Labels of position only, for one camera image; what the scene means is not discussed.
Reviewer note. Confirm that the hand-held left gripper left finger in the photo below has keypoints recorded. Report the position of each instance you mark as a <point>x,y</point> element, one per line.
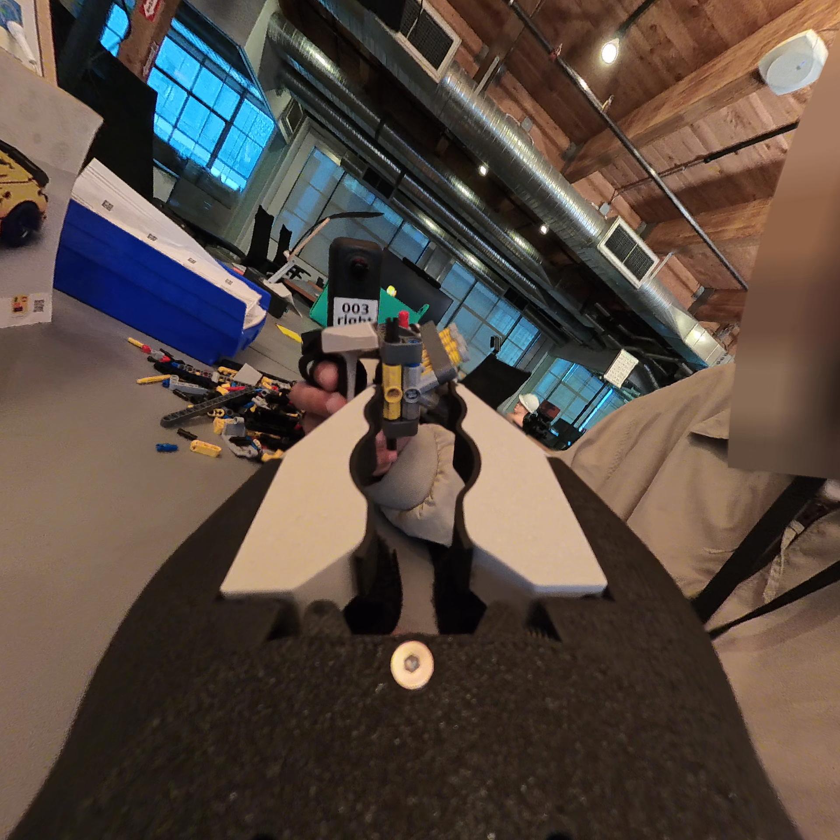
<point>302,525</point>

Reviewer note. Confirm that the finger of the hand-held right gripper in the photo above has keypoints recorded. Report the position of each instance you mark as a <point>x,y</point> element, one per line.
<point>351,341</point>

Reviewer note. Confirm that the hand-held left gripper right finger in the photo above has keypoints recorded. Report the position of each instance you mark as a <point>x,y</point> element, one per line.
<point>531,525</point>

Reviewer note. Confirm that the grey yellow brick engine assembly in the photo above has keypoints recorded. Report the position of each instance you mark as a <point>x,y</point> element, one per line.
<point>403,387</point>

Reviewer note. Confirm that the person's right forearm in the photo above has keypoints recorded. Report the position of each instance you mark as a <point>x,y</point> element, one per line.
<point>413,485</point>

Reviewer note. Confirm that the grey desk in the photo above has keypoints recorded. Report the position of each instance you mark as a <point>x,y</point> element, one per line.
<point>79,525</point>

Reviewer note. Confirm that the person's right hand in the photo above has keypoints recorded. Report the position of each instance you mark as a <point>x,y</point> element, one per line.
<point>318,410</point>

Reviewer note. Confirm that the green storage bin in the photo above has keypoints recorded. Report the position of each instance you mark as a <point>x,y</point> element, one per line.
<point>407,308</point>

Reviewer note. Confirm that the yellow paper scrap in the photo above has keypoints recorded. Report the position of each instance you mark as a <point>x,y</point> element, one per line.
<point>289,331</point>

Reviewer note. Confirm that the black monitor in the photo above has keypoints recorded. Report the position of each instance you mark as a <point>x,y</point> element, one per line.
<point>420,282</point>

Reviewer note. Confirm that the black device box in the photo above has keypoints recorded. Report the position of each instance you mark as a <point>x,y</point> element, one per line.
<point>281,303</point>

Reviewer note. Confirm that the black high-back chair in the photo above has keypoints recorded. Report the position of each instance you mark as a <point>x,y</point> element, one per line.
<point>262,236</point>

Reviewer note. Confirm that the light grey panel brick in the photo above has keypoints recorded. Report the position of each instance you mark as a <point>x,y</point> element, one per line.
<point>247,374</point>

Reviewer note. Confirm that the pile of loose bricks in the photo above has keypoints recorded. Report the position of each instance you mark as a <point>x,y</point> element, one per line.
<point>249,413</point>

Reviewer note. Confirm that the beige jacket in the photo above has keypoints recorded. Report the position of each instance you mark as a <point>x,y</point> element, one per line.
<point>656,459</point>

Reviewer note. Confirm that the dark grey long beam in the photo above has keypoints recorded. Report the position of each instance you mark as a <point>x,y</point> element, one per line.
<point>203,408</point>

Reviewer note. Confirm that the hanging white sign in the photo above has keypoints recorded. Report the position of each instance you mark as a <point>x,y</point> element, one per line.
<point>620,367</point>

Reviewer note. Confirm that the white printed sheets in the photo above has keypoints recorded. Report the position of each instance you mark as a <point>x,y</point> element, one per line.
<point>151,223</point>

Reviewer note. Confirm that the blue storage bin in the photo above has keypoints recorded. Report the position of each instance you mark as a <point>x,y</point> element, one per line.
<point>144,289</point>

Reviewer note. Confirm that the white vent grille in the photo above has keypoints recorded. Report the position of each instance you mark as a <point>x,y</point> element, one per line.
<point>628,253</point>
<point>430,36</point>

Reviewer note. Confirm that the black ceiling pipe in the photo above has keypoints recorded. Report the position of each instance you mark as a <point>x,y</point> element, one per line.
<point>643,157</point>

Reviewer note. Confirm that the brown cardboard box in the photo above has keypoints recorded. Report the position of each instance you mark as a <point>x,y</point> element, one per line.
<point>148,33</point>

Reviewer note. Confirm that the instruction booklet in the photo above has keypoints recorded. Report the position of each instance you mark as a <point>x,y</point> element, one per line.
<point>39,197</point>

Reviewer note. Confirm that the white round ceiling device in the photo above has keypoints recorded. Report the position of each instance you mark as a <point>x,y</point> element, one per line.
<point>791,62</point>

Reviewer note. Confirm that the silver ventilation duct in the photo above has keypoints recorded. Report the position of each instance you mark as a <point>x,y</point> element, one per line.
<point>525,157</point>

